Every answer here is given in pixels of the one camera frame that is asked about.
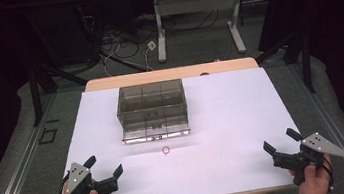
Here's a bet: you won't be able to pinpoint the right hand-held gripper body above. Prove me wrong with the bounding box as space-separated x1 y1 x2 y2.
269 127 344 178

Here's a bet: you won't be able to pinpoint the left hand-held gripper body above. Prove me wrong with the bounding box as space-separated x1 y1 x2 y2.
62 156 120 194

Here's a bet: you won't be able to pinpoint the clear plastic drawer box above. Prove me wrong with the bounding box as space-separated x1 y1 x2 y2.
112 77 192 146

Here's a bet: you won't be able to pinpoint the person's right hand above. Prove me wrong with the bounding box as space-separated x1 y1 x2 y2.
288 152 337 194

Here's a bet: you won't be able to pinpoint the white paper sheet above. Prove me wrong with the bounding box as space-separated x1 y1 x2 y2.
38 62 308 194

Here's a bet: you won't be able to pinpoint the square floor socket hatch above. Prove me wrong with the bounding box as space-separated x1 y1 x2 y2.
36 126 61 146

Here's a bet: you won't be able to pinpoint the black metal stand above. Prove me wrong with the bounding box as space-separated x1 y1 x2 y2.
252 28 318 101
24 56 94 127

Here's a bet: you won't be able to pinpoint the white power plug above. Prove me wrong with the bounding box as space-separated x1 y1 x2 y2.
146 40 158 52

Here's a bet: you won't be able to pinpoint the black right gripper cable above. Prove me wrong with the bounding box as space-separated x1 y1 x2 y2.
320 156 336 192

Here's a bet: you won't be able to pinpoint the white floor cable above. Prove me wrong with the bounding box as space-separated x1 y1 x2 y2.
94 29 155 79

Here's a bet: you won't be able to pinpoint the black floor cables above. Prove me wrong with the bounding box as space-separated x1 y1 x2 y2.
82 0 226 73

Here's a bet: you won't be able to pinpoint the white metal desk frame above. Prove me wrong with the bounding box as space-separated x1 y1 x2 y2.
150 0 250 65

